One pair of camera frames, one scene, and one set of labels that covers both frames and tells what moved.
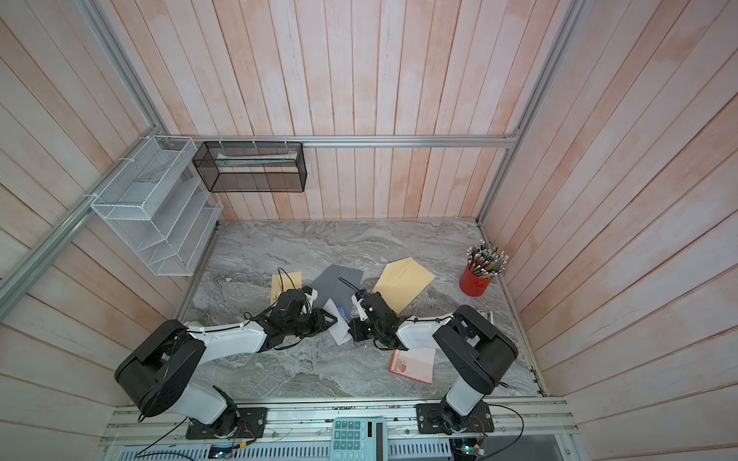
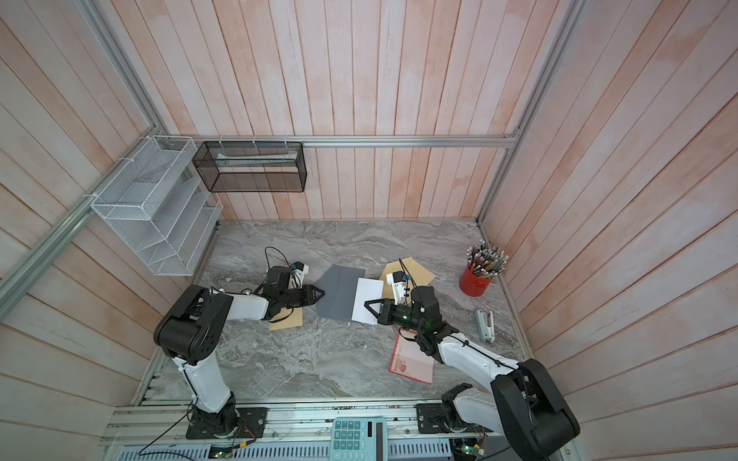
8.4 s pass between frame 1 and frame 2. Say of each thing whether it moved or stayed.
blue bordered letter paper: moved
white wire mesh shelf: stayed
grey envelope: stayed
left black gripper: moved
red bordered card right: stayed
